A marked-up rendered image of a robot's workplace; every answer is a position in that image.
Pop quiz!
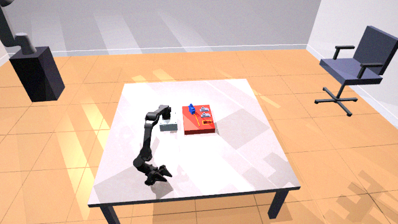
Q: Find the red flat plate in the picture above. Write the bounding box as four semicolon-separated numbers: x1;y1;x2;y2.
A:
182;105;215;135

